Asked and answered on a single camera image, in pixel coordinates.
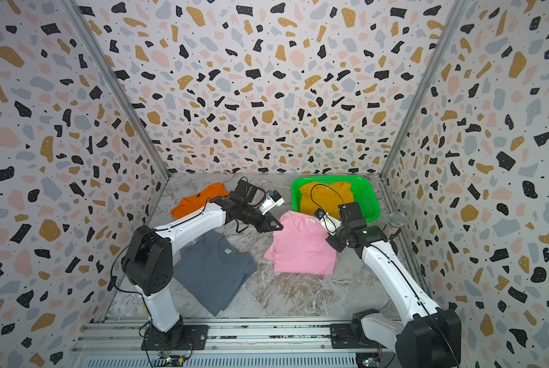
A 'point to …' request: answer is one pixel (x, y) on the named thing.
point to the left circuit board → (169, 361)
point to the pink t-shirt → (300, 246)
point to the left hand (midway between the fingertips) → (283, 226)
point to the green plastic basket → (363, 192)
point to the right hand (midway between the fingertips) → (335, 230)
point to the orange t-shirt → (197, 201)
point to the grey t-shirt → (213, 268)
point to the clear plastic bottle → (396, 220)
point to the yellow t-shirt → (323, 198)
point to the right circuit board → (368, 359)
